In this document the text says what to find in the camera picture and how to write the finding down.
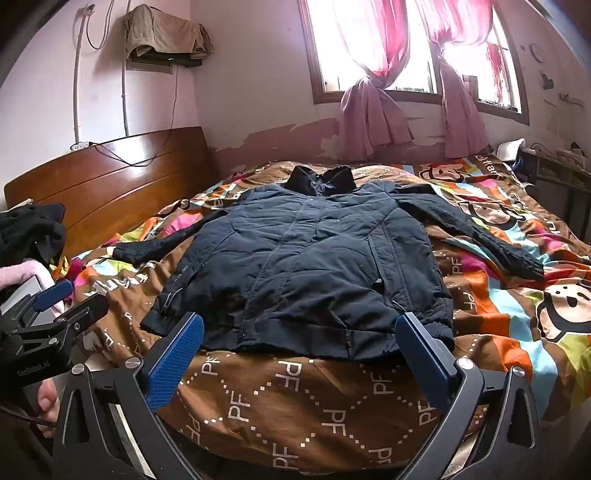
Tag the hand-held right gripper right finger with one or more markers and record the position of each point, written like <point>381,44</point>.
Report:
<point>422,364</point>

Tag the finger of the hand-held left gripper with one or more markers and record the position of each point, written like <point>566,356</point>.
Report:
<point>85,313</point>
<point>53,295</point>

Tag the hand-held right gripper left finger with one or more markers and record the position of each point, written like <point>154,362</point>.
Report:
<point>175,360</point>

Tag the dark navy padded jacket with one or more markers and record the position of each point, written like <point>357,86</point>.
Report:
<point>295,263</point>

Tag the black clothes pile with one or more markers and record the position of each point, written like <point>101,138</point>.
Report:
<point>32,230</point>

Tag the person's left hand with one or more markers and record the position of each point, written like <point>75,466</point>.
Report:
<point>46,406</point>

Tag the pink fluffy cloth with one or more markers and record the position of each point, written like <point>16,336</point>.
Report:
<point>18,273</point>

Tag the colourful cartoon printed blanket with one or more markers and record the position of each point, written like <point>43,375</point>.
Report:
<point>485,286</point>

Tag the wooden bed headboard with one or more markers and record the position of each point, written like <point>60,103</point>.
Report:
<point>115,189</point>

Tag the white power strip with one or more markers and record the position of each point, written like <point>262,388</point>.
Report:
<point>79,145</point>

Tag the cluttered side desk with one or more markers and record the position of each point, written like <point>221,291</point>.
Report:
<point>561,184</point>

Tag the white bag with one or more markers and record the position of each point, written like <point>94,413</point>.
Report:
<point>508,151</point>

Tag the pink tied curtain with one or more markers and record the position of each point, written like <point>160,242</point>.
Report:
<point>374,115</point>
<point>459,120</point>

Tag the brown cloth cover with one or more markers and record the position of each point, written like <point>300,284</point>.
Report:
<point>166,30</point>

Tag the brown framed window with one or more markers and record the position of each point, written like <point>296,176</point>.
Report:
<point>318,69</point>

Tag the white wall conduit pipe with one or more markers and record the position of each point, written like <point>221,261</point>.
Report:
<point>124,101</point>
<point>76,92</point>

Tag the black wall-mounted device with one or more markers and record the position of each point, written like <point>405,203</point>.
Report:
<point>161,59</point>

